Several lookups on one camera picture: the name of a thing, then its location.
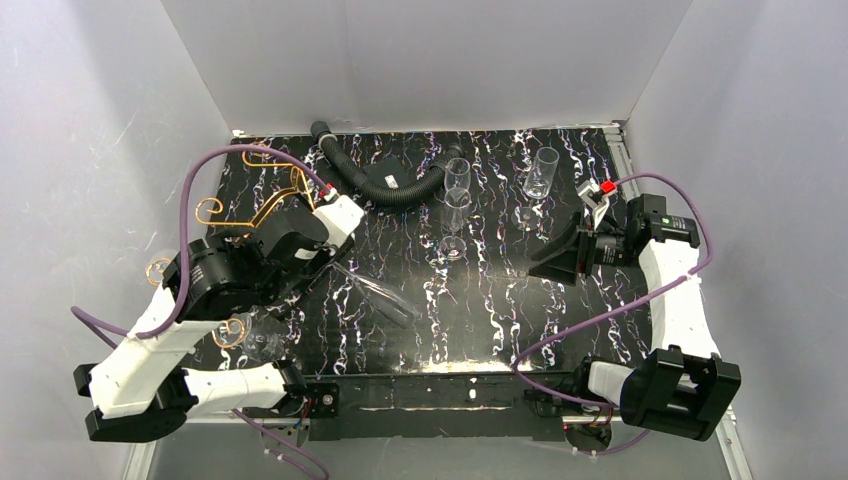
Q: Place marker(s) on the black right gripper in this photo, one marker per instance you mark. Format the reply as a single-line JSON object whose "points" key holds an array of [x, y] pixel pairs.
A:
{"points": [[583, 249]]}

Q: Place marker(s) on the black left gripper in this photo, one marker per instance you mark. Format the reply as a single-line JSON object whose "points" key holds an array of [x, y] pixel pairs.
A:
{"points": [[308, 266]]}

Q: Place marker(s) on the clear tumbler glass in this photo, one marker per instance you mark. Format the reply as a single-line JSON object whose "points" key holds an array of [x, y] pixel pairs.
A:
{"points": [[536, 188]]}

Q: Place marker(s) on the tall clear flute front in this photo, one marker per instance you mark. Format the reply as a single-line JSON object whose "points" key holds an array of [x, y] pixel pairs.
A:
{"points": [[455, 210]]}

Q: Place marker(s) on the tall clear flute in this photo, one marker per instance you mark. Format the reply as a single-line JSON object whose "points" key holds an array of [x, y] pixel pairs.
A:
{"points": [[457, 174], [455, 210]]}

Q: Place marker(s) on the clear stemmed wine glass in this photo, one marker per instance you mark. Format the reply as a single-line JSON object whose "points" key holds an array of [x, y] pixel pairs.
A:
{"points": [[261, 339]]}

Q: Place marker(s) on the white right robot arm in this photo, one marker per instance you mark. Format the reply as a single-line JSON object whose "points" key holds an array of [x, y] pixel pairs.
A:
{"points": [[683, 387]]}

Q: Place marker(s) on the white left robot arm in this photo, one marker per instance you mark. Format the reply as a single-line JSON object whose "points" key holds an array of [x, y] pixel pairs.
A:
{"points": [[142, 391]]}

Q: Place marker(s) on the tall clear flute rear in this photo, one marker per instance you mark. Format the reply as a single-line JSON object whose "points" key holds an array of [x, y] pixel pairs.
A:
{"points": [[457, 174]]}

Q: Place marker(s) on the black box with label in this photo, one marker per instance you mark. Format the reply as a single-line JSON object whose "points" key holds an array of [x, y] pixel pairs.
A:
{"points": [[388, 173]]}

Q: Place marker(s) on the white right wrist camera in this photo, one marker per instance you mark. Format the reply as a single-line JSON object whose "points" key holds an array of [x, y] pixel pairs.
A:
{"points": [[596, 196]]}

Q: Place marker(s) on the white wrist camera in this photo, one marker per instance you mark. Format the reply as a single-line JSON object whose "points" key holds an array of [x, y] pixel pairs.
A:
{"points": [[596, 196], [341, 216]]}

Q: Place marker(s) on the gold wire glass rack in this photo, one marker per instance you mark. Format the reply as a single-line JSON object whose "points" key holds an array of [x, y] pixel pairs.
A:
{"points": [[265, 192]]}

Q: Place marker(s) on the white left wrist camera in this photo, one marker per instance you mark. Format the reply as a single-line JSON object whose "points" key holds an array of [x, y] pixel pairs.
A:
{"points": [[341, 216]]}

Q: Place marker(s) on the black front mounting rail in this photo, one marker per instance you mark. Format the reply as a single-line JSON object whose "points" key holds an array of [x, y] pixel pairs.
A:
{"points": [[453, 405]]}

